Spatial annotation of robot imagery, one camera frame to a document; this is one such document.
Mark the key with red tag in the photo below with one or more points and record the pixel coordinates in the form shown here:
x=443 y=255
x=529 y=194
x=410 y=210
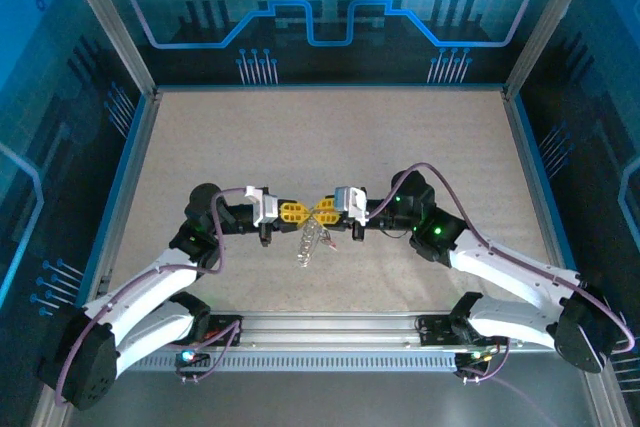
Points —
x=330 y=243

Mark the clear bag with small items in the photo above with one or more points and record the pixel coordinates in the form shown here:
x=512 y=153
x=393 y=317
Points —
x=310 y=242

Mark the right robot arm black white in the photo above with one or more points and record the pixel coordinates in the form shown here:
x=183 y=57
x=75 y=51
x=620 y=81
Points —
x=510 y=267

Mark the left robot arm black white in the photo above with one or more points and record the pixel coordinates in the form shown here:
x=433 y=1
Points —
x=145 y=287

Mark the small board with lights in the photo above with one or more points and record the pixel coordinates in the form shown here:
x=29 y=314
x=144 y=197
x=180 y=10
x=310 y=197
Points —
x=472 y=358
x=192 y=358

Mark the gray metal plate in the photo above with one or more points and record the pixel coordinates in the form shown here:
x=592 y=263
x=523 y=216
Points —
x=320 y=402

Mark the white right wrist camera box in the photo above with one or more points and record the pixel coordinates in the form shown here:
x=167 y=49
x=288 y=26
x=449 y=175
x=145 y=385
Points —
x=350 y=202

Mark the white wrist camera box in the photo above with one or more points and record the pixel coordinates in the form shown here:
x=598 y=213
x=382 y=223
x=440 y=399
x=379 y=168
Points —
x=262 y=204
x=350 y=202

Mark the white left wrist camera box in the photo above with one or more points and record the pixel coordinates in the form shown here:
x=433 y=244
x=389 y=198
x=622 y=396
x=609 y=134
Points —
x=262 y=204

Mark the aluminium side rail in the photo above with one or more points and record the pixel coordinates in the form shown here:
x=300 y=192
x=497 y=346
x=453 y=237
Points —
x=538 y=197
x=126 y=197

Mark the wide aluminium frame rail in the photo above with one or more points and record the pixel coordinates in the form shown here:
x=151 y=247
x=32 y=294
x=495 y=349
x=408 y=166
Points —
x=330 y=327

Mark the thin aluminium table rail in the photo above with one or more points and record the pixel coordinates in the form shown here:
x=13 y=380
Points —
x=330 y=89

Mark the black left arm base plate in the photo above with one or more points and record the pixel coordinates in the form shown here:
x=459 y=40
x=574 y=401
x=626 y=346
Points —
x=222 y=322

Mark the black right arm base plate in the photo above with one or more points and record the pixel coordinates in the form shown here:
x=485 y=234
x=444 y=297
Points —
x=435 y=332

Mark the aluminium frame post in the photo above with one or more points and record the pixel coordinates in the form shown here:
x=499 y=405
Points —
x=550 y=22
x=107 y=22

